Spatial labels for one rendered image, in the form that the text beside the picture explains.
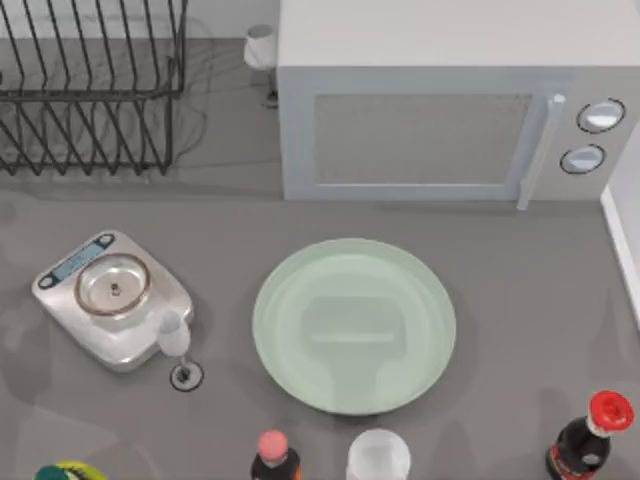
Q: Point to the microwave oven door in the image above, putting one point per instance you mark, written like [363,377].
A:
[420,140]

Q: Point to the silver kitchen scale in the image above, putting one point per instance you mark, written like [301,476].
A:
[110,320]

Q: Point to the yellow and green object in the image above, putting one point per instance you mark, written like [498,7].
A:
[70,471]

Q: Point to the dark bottle with pink cap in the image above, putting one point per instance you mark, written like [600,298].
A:
[274,457]

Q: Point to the microwave knob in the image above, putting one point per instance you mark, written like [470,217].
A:
[601,115]
[582,159]

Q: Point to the pale green plate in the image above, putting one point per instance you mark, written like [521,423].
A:
[354,326]

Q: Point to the pale microwave oven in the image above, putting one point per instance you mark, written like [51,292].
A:
[450,40]

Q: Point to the dark bottle with red cap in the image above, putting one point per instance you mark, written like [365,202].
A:
[582,445]

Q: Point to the white translucent cup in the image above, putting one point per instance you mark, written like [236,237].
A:
[378,457]

